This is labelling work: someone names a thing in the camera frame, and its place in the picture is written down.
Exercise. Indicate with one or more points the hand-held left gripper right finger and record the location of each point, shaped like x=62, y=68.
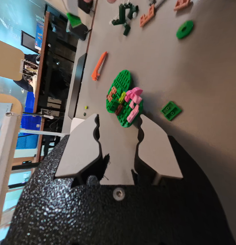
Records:
x=158, y=151

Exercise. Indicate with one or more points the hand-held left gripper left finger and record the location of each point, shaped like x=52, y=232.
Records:
x=79, y=147

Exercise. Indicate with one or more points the green lego baseplate build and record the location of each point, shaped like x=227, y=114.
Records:
x=123, y=80

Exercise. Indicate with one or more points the green square lego plate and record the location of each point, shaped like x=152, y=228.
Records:
x=171, y=111

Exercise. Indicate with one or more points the green round lego plate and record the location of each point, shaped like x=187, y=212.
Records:
x=188, y=26

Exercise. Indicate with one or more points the salmon lego plate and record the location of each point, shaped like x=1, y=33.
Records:
x=182, y=4
x=147, y=16

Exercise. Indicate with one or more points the dark green lego assembly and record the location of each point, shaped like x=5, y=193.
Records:
x=122, y=16

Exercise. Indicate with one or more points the white plastic tray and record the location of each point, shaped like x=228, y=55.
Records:
x=76, y=124

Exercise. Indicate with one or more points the blue storage bin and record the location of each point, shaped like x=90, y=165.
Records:
x=28, y=122

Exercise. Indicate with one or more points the dark flat desk pad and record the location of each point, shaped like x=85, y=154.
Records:
x=76, y=84

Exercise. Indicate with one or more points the tan chair back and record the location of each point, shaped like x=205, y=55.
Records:
x=14, y=101
x=7, y=59

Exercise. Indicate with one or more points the wooden desk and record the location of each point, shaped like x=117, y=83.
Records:
x=40, y=76

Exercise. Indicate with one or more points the orange brick separator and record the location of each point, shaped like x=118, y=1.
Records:
x=99, y=64

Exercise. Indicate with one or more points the black box device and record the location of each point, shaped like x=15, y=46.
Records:
x=77, y=31

